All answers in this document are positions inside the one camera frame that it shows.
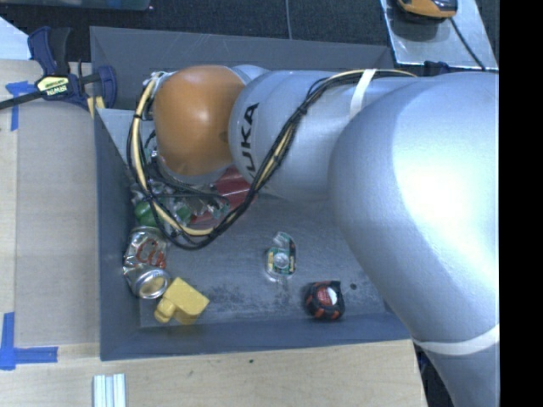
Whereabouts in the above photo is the red flat box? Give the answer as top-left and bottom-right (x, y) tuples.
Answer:
(190, 166), (260, 225)

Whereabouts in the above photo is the grey metal bin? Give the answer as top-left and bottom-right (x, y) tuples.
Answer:
(88, 25), (415, 362)

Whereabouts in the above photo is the crushed silver and red can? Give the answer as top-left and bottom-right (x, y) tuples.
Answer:
(122, 226), (172, 300)

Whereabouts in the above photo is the clear packet with green card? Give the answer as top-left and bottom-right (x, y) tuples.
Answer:
(264, 231), (298, 287)

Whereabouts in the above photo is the yellow plastic toy block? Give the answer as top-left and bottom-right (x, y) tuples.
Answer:
(153, 276), (211, 326)

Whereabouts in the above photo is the pale wood flat board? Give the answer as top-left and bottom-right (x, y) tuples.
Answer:
(14, 59), (102, 349)

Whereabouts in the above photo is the black and red tape measure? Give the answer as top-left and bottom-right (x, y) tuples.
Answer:
(302, 280), (346, 323)

